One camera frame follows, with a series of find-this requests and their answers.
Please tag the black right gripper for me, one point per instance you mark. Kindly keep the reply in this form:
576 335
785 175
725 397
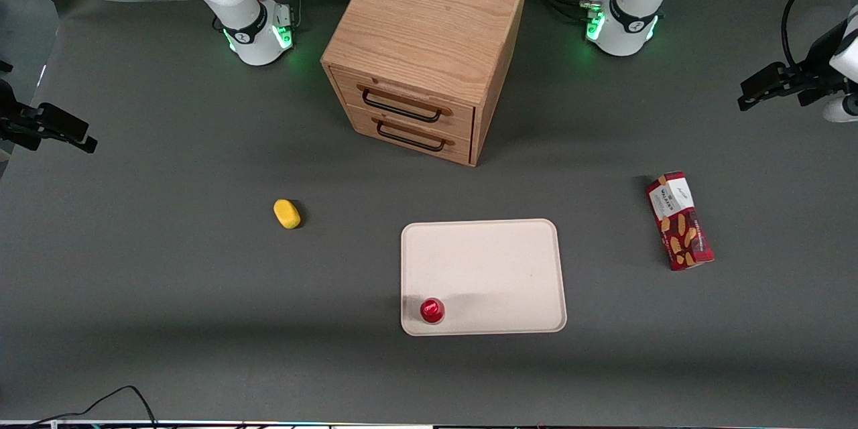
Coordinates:
9 122

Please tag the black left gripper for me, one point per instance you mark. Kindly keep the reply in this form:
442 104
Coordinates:
815 57

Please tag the red cookie box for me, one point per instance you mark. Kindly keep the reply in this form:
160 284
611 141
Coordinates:
680 224

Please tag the beige rectangular tray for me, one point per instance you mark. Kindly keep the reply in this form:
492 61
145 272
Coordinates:
489 268

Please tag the yellow oval sponge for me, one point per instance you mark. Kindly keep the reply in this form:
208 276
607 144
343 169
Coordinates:
287 214

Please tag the wooden drawer front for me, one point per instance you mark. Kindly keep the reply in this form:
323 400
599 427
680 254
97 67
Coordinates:
462 149
462 122

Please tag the wooden drawer cabinet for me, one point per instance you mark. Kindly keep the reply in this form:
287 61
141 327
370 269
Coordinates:
429 20

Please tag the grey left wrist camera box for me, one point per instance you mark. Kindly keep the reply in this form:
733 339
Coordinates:
843 109

